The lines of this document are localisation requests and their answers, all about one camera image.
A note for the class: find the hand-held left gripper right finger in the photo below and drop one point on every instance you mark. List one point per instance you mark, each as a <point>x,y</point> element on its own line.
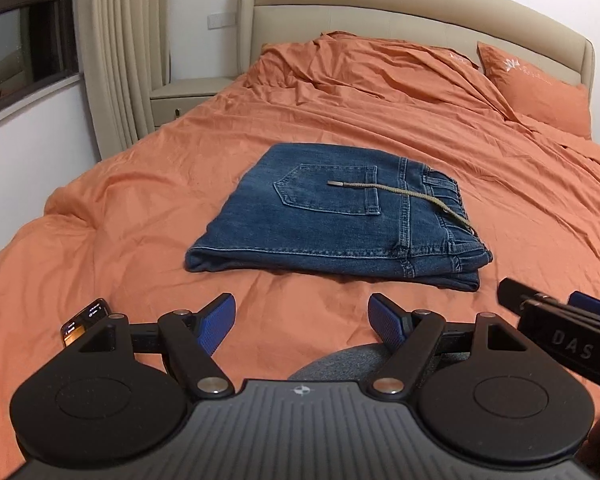
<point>385,317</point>

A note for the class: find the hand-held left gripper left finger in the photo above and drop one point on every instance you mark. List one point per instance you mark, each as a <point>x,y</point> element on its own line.
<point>219,316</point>

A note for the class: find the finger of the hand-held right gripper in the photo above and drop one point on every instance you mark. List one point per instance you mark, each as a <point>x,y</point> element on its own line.
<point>517,292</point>
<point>592,305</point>

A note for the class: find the blue denim pants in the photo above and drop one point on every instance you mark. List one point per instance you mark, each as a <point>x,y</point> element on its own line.
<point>330,220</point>

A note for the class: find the grey round cushion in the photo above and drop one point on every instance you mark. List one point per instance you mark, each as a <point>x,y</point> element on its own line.
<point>340,362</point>

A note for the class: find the black smartphone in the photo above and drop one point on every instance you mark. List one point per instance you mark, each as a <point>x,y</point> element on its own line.
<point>82,322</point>

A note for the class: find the orange bed cover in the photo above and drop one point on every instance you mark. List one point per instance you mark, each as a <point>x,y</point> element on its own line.
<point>155,185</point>

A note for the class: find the orange pillow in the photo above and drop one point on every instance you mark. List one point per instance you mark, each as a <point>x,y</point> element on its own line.
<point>535,85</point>

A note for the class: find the beige nightstand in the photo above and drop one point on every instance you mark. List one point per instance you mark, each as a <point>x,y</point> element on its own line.
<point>190,92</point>

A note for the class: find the beige curtain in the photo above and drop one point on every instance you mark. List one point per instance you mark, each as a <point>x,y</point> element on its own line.
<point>120,60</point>

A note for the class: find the beige padded headboard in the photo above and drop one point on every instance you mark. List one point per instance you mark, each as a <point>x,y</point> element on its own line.
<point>380,10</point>

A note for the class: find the dark framed window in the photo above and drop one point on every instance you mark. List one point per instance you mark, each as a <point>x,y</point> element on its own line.
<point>25,25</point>

